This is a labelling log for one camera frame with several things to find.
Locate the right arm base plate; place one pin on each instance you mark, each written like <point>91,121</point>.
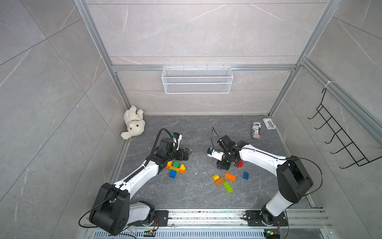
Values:
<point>256,218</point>

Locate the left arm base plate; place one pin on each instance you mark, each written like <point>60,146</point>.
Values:
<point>158,218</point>

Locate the light green lego plate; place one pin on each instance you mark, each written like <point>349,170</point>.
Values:
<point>228,187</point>

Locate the dark green lego brick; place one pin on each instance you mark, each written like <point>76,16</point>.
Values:
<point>176,164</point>

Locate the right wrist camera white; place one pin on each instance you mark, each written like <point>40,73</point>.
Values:
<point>215,154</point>

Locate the brown lego plate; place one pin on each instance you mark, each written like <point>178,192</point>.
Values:
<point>219,181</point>

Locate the black wire hook rack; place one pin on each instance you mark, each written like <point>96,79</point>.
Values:
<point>339,134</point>

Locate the lime green lego plate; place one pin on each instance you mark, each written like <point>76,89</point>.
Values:
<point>175,169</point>

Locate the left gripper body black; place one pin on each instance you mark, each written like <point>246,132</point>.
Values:
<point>178,155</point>

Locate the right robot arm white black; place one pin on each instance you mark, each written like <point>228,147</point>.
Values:
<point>294,181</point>

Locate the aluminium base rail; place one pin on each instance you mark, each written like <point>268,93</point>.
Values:
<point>310,223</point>

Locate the white wire mesh basket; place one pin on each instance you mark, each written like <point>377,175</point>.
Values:
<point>197,80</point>

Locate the red lego brick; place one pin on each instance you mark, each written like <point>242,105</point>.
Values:
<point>238,164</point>

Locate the small blue lego brick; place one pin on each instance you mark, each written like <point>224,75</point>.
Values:
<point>246,175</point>

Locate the orange 2x4 lego plate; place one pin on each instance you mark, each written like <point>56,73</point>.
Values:
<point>182,168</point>

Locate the small white box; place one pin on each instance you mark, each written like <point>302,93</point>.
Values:
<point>270,125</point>

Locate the white teddy bear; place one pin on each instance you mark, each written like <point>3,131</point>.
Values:
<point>134,121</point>

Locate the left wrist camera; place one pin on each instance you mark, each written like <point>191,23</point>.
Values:
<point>176,139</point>

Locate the flag pattern can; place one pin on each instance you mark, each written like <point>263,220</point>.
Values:
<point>256,129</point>

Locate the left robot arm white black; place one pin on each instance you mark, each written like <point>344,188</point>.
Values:
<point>112,210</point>

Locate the blue lego block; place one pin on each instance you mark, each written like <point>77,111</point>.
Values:
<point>172,174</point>

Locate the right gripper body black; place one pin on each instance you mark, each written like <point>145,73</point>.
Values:
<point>225,163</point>

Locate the orange lego plate right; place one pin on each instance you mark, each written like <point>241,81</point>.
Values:
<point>230,177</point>

